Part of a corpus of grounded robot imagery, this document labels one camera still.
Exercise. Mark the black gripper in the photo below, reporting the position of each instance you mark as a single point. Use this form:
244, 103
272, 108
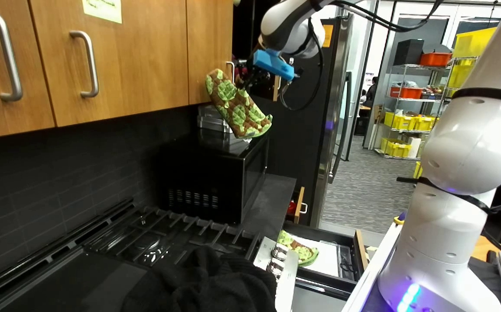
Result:
258, 78

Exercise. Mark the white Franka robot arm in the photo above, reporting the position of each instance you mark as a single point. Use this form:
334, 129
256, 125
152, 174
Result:
468, 144

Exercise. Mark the stainless black microwave oven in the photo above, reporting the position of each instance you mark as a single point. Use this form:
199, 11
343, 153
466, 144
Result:
215, 179

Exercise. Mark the wooden cabinet door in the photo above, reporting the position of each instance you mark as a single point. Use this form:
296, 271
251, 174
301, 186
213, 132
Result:
32, 113
208, 40
138, 58

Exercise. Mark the black refrigerator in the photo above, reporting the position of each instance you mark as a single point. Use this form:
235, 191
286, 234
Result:
294, 149

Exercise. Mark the red object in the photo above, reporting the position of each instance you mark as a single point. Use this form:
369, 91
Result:
291, 208

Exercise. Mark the yellow storage bin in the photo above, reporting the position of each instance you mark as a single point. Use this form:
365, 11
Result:
398, 122
397, 149
423, 122

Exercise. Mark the yellow green sticky note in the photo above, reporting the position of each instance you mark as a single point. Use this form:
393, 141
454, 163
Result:
102, 9

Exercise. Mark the orange storage bin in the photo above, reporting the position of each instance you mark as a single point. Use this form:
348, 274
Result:
405, 92
433, 59

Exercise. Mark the black storage box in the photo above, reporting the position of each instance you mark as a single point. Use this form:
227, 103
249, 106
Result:
407, 52

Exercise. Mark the silver range knob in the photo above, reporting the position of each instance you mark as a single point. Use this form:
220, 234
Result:
280, 252
277, 267

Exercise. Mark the stainless gas range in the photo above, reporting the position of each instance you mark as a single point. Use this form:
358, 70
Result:
163, 236

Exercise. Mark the black cloth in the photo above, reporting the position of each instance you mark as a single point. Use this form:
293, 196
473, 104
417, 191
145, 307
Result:
202, 283

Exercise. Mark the large yellow bin stack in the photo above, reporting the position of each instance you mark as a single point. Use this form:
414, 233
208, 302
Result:
471, 58

